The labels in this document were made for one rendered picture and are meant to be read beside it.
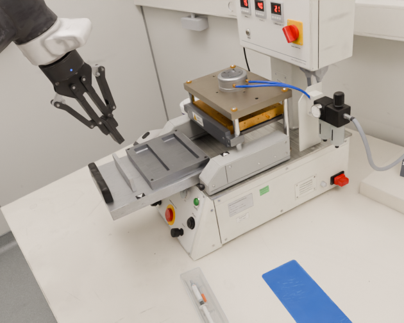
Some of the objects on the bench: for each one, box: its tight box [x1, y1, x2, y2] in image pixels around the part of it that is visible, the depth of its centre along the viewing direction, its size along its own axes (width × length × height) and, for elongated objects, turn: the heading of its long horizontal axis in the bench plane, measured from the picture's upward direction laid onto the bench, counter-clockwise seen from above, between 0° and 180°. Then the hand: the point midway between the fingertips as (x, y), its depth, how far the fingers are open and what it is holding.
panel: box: [155, 185, 206, 257], centre depth 111 cm, size 2×30×19 cm, turn 41°
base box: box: [190, 137, 349, 261], centre depth 117 cm, size 54×38×17 cm
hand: (111, 129), depth 85 cm, fingers closed
